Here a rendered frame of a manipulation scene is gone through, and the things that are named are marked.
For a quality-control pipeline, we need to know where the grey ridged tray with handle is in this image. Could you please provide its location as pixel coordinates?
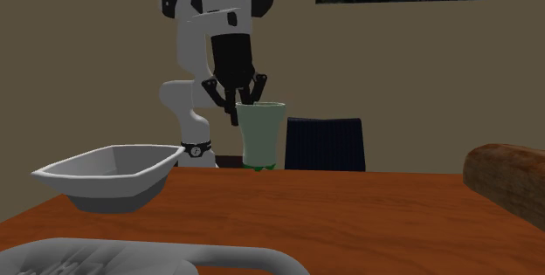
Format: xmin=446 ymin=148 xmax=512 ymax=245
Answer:
xmin=0 ymin=237 xmax=313 ymax=275

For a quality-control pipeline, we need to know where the brown wooden table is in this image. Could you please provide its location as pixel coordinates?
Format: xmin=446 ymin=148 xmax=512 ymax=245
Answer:
xmin=0 ymin=165 xmax=545 ymax=275

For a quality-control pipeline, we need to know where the white angular bowl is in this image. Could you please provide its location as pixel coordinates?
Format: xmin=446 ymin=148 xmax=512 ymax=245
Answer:
xmin=30 ymin=144 xmax=187 ymax=215

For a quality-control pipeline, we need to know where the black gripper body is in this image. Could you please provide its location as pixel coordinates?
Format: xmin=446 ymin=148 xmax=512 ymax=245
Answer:
xmin=210 ymin=32 xmax=257 ymax=93

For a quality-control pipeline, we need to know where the pale green vase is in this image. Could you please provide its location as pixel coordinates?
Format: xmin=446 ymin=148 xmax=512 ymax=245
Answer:
xmin=234 ymin=101 xmax=287 ymax=173

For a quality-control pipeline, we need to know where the dark blue chair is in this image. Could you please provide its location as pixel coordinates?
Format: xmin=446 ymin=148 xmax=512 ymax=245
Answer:
xmin=283 ymin=116 xmax=367 ymax=173

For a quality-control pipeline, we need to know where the brown bread loaf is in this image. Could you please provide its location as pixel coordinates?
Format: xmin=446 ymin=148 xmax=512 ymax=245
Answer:
xmin=462 ymin=142 xmax=545 ymax=233

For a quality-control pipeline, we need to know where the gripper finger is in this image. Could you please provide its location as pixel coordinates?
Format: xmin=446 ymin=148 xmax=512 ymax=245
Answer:
xmin=201 ymin=78 xmax=239 ymax=127
xmin=238 ymin=73 xmax=269 ymax=107

